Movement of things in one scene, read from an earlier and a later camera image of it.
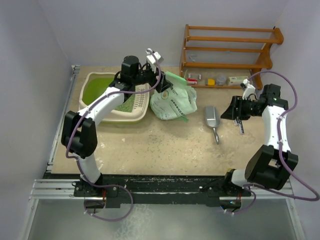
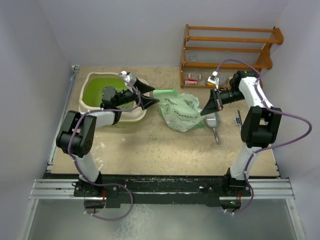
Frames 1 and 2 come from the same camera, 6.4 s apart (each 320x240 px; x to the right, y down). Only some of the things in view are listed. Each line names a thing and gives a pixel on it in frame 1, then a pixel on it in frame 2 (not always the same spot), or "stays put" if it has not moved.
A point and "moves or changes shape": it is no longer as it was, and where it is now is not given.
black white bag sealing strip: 237,121 stays put
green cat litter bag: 173,99 moves or changes shape
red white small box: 193,81 stays put
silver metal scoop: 212,119 stays put
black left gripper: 163,83 to 143,101
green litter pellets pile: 127,106 stays put
